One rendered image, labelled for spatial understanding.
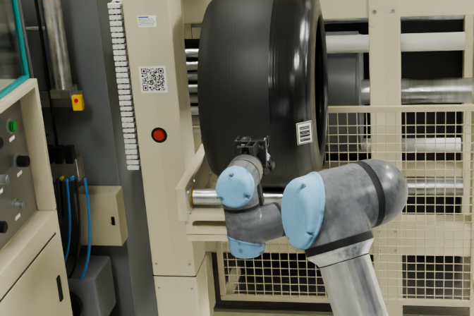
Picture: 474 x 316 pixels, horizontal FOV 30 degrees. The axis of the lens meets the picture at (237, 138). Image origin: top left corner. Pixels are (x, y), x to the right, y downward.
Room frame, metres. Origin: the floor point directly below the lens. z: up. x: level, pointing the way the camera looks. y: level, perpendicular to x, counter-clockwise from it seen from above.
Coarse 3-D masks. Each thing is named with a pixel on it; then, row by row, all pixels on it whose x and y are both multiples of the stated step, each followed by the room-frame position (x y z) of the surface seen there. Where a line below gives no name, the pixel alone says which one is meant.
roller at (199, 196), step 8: (192, 192) 2.23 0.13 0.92; (200, 192) 2.22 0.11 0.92; (208, 192) 2.21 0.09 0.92; (264, 192) 2.18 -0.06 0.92; (272, 192) 2.18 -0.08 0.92; (280, 192) 2.17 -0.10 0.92; (192, 200) 2.22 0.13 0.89; (200, 200) 2.21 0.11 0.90; (208, 200) 2.20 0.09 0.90; (216, 200) 2.20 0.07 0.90; (272, 200) 2.17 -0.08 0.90
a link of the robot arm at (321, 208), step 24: (336, 168) 1.37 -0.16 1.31; (360, 168) 1.36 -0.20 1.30; (288, 192) 1.34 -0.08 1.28; (312, 192) 1.30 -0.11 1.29; (336, 192) 1.31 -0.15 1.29; (360, 192) 1.32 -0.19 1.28; (288, 216) 1.34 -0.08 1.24; (312, 216) 1.28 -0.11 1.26; (336, 216) 1.29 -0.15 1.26; (360, 216) 1.31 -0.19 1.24; (312, 240) 1.28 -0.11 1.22; (336, 240) 1.27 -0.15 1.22; (360, 240) 1.28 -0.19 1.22; (336, 264) 1.27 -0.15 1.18; (360, 264) 1.27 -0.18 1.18; (336, 288) 1.26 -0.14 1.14; (360, 288) 1.25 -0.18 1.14; (336, 312) 1.25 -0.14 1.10; (360, 312) 1.23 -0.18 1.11; (384, 312) 1.25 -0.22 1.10
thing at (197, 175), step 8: (200, 152) 2.44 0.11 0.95; (200, 160) 2.38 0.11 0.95; (192, 168) 2.32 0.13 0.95; (200, 168) 2.37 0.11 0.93; (208, 168) 2.46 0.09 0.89; (184, 176) 2.26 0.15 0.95; (192, 176) 2.27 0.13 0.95; (200, 176) 2.36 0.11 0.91; (208, 176) 2.45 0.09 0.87; (184, 184) 2.21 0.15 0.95; (192, 184) 2.26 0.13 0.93; (200, 184) 2.35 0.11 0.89; (176, 192) 2.18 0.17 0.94; (184, 192) 2.18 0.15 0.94; (176, 200) 2.18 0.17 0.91; (184, 200) 2.18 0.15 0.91; (184, 208) 2.18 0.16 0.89; (192, 208) 2.23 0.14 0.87; (184, 216) 2.18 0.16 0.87
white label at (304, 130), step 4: (296, 124) 2.04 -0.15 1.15; (300, 124) 2.04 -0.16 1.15; (304, 124) 2.05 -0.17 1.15; (308, 124) 2.05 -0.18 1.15; (296, 128) 2.04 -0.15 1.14; (300, 128) 2.04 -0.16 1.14; (304, 128) 2.05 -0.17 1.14; (308, 128) 2.05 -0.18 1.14; (300, 132) 2.05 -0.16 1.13; (304, 132) 2.05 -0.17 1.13; (308, 132) 2.05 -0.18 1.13; (300, 136) 2.05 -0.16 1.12; (304, 136) 2.05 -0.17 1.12; (308, 136) 2.05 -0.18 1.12; (300, 140) 2.05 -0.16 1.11; (304, 140) 2.05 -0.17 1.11; (308, 140) 2.05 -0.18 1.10; (312, 140) 2.06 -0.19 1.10; (300, 144) 2.05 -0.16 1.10
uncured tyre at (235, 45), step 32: (224, 0) 2.25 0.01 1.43; (256, 0) 2.23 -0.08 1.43; (288, 0) 2.21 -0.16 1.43; (224, 32) 2.15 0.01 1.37; (256, 32) 2.13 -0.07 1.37; (288, 32) 2.12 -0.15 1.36; (320, 32) 2.46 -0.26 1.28; (224, 64) 2.10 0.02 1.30; (256, 64) 2.09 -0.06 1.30; (288, 64) 2.07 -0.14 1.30; (320, 64) 2.49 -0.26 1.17; (224, 96) 2.08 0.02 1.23; (256, 96) 2.06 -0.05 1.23; (288, 96) 2.05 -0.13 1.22; (320, 96) 2.48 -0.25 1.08; (224, 128) 2.07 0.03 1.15; (256, 128) 2.05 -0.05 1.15; (288, 128) 2.04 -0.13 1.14; (320, 128) 2.41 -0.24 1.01; (224, 160) 2.10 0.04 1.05; (288, 160) 2.07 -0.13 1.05; (320, 160) 2.20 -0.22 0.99
